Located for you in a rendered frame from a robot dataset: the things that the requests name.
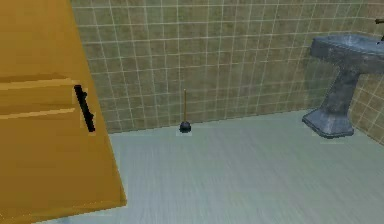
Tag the black plunger with wooden stick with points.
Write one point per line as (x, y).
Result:
(185, 126)

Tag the orange wooden room door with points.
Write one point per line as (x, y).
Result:
(40, 150)

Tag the dark sink faucet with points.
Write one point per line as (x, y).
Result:
(380, 22)

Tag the grey pedestal sink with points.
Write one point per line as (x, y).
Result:
(340, 66)

